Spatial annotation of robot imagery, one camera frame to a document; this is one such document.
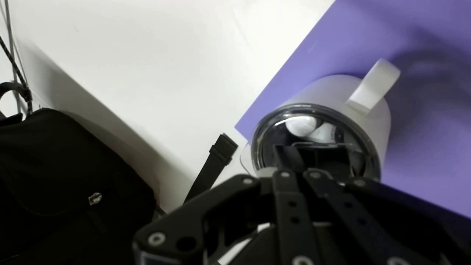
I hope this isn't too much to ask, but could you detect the black bag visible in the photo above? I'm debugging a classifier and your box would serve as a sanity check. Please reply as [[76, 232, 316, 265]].
[[0, 82, 159, 265]]

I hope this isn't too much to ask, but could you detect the clear cup lid black slider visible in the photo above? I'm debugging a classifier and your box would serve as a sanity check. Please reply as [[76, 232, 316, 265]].
[[250, 103, 382, 181]]

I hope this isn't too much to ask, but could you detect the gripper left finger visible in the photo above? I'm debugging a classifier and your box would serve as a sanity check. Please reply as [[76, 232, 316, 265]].
[[132, 145, 321, 265]]

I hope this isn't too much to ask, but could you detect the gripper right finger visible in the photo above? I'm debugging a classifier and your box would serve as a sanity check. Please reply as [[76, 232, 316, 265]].
[[304, 168, 471, 265]]

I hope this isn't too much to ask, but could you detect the grey cable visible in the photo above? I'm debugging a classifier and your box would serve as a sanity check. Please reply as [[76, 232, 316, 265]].
[[3, 0, 23, 114]]

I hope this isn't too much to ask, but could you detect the black braided cable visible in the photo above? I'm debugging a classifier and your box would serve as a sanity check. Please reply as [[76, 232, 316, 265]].
[[0, 35, 33, 115]]

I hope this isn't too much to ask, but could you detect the black bag strap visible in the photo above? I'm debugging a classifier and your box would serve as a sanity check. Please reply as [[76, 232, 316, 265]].
[[183, 133, 239, 205]]

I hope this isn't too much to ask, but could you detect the purple mat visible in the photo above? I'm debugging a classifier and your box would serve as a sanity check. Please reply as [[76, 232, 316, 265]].
[[235, 0, 471, 220]]

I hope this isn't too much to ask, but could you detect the white thermal cup with handle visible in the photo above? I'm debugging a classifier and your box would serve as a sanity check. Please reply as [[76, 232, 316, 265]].
[[250, 58, 401, 181]]

